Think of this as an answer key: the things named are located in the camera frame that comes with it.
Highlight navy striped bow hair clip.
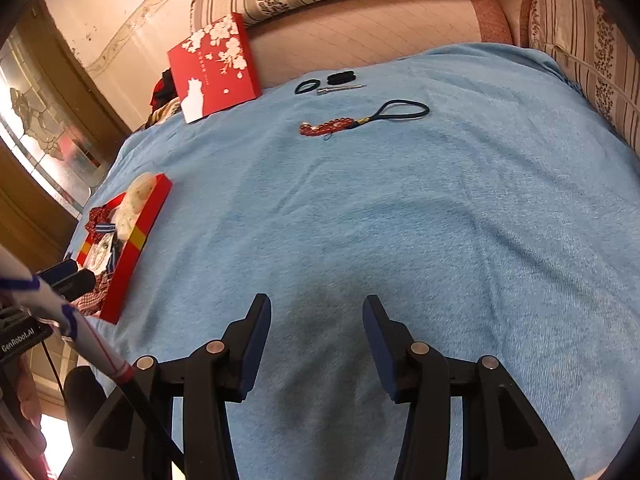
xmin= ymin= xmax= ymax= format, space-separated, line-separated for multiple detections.
xmin=92 ymin=224 xmax=126 ymax=281

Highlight red plaid bow scrunchie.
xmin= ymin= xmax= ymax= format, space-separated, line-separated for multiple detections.
xmin=70 ymin=272 xmax=114 ymax=317

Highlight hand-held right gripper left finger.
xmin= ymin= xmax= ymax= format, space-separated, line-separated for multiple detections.
xmin=60 ymin=293 xmax=272 ymax=480

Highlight black and red clothes pile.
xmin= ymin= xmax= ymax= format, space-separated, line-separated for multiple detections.
xmin=150 ymin=67 xmax=177 ymax=111

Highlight red shallow gift box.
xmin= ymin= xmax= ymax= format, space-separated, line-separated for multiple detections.
xmin=67 ymin=172 xmax=173 ymax=325

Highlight red floral box lid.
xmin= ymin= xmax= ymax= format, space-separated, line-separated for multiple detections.
xmin=167 ymin=12 xmax=262 ymax=124

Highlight stained glass door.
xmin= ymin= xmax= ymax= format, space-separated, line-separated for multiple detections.
xmin=0 ymin=25 xmax=126 ymax=221

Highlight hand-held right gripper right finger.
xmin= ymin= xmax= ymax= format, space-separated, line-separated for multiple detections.
xmin=362 ymin=294 xmax=576 ymax=480

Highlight beige sofa seat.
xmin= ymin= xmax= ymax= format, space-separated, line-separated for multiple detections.
xmin=247 ymin=0 xmax=513 ymax=90

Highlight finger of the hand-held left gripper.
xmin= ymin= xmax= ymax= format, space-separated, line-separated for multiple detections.
xmin=52 ymin=268 xmax=97 ymax=297
xmin=34 ymin=260 xmax=79 ymax=283

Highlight blue towel blanket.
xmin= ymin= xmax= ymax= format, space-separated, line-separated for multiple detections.
xmin=65 ymin=42 xmax=640 ymax=480

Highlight white striped cord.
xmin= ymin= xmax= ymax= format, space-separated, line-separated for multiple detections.
xmin=0 ymin=245 xmax=186 ymax=467

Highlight white dotted satin scrunchie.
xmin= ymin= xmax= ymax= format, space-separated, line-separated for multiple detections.
xmin=84 ymin=240 xmax=114 ymax=267

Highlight cream organza scrunchie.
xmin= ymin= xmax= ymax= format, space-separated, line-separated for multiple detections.
xmin=114 ymin=172 xmax=161 ymax=233

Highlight striped floral armchair cushion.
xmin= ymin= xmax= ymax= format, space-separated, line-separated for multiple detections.
xmin=527 ymin=0 xmax=640 ymax=153

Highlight dark red beaded scrunchie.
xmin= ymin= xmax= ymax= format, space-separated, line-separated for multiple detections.
xmin=87 ymin=205 xmax=118 ymax=233

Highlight red bead hair tie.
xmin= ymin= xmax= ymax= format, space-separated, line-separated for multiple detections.
xmin=299 ymin=100 xmax=431 ymax=139

